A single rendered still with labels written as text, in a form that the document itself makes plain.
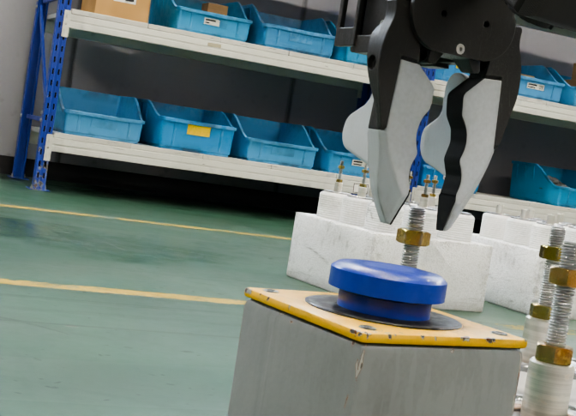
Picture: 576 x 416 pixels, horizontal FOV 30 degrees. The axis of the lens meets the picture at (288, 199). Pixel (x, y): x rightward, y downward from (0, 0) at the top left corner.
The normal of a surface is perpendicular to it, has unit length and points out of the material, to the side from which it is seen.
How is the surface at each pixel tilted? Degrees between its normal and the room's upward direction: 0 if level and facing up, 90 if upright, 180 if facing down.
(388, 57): 90
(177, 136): 94
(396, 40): 90
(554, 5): 120
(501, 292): 90
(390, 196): 110
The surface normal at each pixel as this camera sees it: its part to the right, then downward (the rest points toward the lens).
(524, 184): -0.92, -0.07
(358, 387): 0.18, 0.08
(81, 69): 0.39, 0.11
